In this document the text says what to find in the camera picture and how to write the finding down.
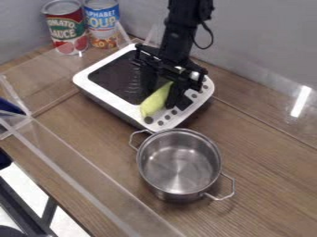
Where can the white and black stove top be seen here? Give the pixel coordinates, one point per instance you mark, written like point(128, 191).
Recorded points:
point(111, 83)

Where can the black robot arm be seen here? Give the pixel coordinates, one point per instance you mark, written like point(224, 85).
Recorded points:
point(188, 11)

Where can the dark blue object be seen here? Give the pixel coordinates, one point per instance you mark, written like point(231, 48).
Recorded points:
point(6, 106)

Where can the clear acrylic barrier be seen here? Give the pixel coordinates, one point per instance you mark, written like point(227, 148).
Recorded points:
point(72, 147)

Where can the tomato sauce can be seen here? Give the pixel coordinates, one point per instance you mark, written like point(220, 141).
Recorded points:
point(65, 24)

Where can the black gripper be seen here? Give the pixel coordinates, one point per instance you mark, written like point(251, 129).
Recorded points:
point(168, 62)

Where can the black metal table frame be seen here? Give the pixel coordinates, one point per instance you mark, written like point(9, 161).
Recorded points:
point(32, 225)

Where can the alphabet soup can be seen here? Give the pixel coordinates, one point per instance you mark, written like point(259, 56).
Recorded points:
point(101, 15)

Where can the stainless steel pot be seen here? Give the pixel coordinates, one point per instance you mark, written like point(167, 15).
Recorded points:
point(179, 164)

